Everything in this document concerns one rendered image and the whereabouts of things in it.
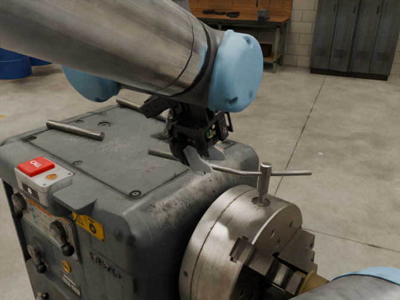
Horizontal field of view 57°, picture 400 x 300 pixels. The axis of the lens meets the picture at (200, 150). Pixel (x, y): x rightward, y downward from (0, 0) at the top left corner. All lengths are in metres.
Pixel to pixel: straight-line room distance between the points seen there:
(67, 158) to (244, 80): 0.67
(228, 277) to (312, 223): 2.16
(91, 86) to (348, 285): 0.32
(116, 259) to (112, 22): 0.59
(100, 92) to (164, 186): 0.40
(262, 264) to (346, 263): 1.89
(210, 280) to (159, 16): 0.56
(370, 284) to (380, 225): 2.64
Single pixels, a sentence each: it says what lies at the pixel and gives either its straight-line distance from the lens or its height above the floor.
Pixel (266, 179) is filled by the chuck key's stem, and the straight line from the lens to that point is 0.74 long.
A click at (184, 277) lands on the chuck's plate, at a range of 0.78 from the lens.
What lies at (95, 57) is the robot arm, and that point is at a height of 1.62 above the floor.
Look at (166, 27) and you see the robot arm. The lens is 0.27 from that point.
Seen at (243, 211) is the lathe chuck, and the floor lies 1.23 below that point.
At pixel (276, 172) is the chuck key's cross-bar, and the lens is 0.75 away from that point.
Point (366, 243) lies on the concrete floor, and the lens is 2.79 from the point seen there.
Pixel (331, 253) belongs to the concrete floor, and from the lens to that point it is 2.62.
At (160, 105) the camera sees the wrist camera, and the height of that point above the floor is 1.47.
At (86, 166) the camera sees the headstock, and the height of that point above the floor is 1.26.
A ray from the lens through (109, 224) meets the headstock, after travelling 0.73.
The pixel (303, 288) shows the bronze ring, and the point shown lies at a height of 1.11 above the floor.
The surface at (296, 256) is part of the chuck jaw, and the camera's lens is 0.85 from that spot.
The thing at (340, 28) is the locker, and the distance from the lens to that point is 6.63.
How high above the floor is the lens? 1.67
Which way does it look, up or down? 27 degrees down
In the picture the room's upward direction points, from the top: straight up
